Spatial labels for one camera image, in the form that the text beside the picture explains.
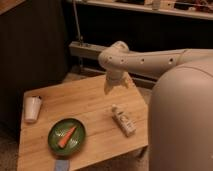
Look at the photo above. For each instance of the upper shelf board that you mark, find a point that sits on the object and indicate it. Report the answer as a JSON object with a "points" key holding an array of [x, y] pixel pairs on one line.
{"points": [[148, 9]]}

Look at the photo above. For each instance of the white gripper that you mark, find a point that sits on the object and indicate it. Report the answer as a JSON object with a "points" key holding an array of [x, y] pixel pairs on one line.
{"points": [[115, 78]]}

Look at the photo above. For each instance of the white paper cup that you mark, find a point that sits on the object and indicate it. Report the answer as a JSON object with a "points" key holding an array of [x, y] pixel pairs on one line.
{"points": [[32, 106]]}

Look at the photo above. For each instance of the metal stand pole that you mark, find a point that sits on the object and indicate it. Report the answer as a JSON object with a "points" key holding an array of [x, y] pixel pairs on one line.
{"points": [[79, 37]]}

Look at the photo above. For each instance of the blue sponge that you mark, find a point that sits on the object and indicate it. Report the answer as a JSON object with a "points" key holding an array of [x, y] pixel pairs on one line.
{"points": [[61, 165]]}

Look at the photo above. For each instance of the wooden folding table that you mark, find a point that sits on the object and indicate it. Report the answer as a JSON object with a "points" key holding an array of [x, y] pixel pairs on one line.
{"points": [[86, 101]]}

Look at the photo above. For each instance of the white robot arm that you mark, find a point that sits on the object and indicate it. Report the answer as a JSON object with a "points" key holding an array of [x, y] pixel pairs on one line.
{"points": [[180, 116]]}

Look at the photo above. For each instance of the green plate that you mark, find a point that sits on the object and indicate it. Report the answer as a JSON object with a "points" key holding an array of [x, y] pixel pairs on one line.
{"points": [[59, 130]]}

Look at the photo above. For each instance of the long grey case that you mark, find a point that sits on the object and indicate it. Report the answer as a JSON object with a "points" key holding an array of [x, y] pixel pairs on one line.
{"points": [[83, 50]]}

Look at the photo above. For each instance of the orange carrot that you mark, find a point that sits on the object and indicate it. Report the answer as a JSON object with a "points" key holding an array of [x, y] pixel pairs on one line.
{"points": [[63, 141]]}

